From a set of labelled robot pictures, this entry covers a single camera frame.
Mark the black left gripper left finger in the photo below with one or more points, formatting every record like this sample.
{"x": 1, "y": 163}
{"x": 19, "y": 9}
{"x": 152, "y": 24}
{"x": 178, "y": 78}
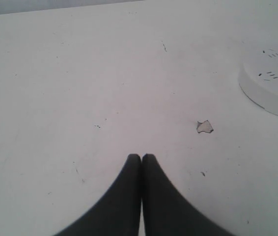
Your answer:
{"x": 117, "y": 212}

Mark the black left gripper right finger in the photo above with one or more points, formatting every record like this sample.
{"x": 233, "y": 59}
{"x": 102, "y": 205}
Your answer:
{"x": 165, "y": 211}

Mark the white desk lamp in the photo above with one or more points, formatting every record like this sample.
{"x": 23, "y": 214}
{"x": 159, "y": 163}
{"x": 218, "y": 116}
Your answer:
{"x": 258, "y": 75}

